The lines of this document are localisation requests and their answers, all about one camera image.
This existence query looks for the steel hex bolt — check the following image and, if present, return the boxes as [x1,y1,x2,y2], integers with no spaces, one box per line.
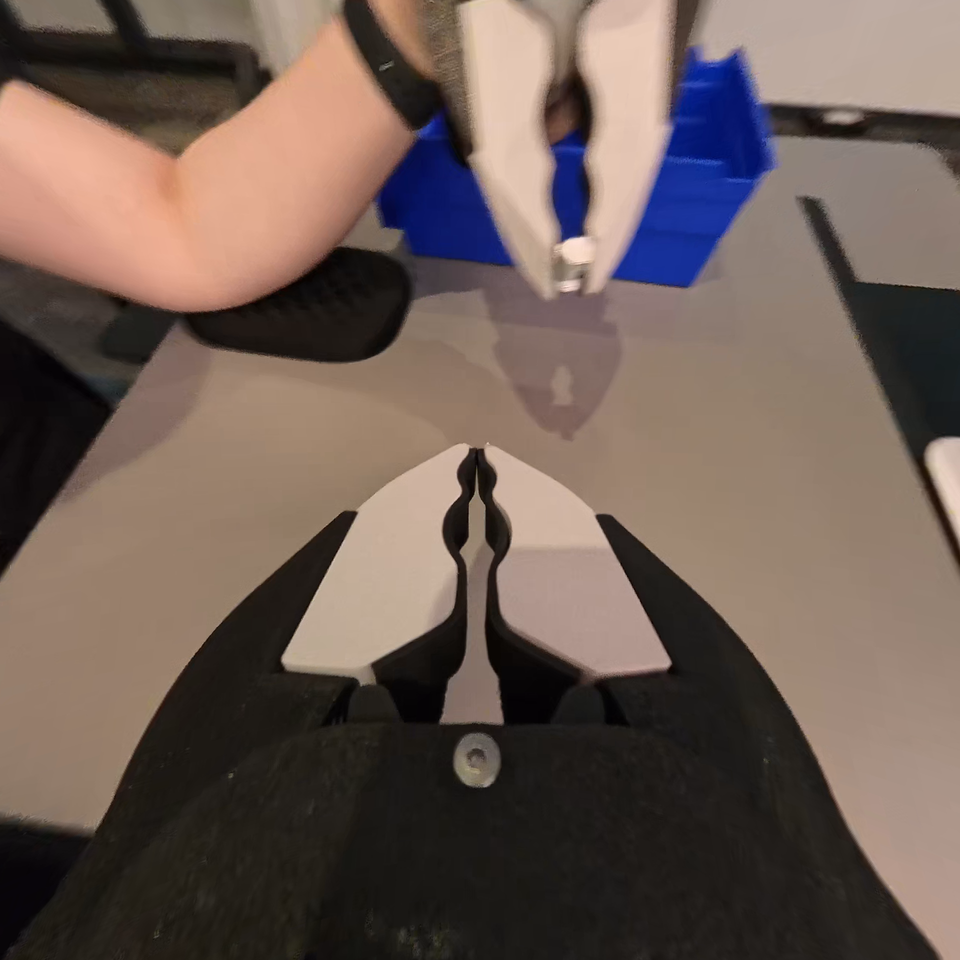
[551,236,597,294]

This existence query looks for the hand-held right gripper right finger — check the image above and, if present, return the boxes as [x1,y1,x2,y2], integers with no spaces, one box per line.
[476,442,674,685]

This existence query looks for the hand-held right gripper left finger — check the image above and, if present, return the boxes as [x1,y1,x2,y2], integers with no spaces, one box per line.
[281,442,481,687]

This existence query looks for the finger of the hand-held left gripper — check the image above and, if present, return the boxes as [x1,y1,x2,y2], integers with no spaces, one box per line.
[457,0,562,301]
[576,0,676,295]

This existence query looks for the black wrist band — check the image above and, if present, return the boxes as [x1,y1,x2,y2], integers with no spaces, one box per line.
[343,0,445,130]

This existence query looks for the person's left hand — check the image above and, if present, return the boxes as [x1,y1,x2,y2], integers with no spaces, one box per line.
[378,0,588,144]

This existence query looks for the blue plastic bin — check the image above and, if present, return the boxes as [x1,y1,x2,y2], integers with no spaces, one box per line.
[377,46,777,290]

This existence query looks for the black chair base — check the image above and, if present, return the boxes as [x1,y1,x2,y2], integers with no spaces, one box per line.
[0,0,264,87]

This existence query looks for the person's left forearm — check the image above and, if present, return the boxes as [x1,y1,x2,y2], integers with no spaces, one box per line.
[0,18,421,312]

